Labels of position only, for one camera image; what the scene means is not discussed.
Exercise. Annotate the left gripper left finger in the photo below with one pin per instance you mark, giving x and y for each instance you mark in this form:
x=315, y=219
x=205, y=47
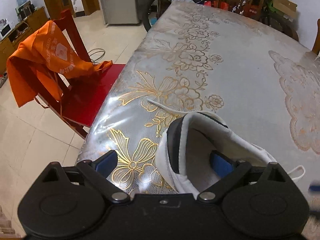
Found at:
x=96, y=173

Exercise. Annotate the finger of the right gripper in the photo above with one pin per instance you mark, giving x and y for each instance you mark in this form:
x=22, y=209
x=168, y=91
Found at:
x=314, y=188

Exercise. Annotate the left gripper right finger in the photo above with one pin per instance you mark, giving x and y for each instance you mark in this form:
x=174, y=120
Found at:
x=231, y=172

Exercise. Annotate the white black-striped sneaker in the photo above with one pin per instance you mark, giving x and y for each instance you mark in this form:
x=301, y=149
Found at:
x=183, y=154

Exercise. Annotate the orange bag on chair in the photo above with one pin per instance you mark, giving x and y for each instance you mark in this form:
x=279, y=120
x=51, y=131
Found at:
x=48, y=54

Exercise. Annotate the wooden sideboard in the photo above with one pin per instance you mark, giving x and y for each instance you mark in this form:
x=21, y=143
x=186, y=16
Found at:
x=18, y=34

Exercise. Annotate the white microwave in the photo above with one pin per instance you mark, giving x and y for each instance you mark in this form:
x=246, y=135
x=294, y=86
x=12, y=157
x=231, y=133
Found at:
x=5, y=30

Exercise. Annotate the cardboard box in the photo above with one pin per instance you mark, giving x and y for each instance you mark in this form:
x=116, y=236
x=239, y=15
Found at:
x=285, y=8

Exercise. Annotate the silver refrigerator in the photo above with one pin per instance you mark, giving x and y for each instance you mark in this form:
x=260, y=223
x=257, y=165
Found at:
x=120, y=0

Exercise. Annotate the black bicycle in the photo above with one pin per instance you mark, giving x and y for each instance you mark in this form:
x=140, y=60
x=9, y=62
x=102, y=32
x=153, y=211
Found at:
x=155, y=9

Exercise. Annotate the wooden chair by wall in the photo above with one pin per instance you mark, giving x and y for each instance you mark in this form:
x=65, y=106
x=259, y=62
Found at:
x=316, y=46

